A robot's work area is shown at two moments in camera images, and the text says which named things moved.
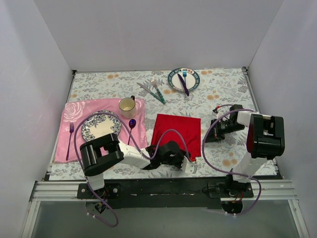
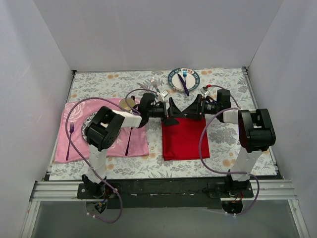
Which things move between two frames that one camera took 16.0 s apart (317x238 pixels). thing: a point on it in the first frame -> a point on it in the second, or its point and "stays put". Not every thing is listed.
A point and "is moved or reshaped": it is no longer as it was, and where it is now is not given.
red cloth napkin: (189, 128) is moved or reshaped
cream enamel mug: (127, 106) stays put
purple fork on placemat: (71, 129) stays put
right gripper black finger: (213, 135) -> (196, 110)
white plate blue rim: (190, 77) stays put
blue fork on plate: (184, 75) stays put
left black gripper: (182, 158) -> (165, 110)
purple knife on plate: (184, 84) stays put
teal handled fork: (153, 82) stays put
